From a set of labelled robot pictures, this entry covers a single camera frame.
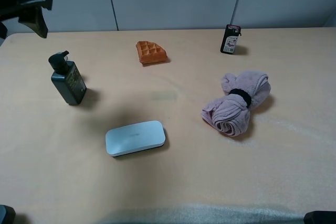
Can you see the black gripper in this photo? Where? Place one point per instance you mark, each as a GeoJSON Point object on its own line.
{"type": "Point", "coordinates": [31, 17]}

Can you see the black packaged item upright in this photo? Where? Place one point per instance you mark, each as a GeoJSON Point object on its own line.
{"type": "Point", "coordinates": [231, 34]}

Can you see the black hair band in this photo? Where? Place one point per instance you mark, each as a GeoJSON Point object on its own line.
{"type": "Point", "coordinates": [246, 97]}

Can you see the dark green pump bottle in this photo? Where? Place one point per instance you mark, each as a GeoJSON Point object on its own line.
{"type": "Point", "coordinates": [67, 78]}

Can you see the white glasses case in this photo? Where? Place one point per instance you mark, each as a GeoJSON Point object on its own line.
{"type": "Point", "coordinates": [134, 138]}

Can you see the black object corner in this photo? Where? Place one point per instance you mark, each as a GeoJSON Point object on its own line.
{"type": "Point", "coordinates": [320, 217]}
{"type": "Point", "coordinates": [7, 214]}

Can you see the rolled pink towel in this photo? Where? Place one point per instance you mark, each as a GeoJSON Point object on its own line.
{"type": "Point", "coordinates": [229, 114]}

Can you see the black object bottom right corner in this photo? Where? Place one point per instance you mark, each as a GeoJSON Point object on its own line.
{"type": "Point", "coordinates": [320, 217]}

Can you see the orange waffle toy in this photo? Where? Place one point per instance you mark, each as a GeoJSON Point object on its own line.
{"type": "Point", "coordinates": [150, 53]}

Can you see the black object bottom left corner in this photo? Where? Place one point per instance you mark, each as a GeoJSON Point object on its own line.
{"type": "Point", "coordinates": [7, 214]}

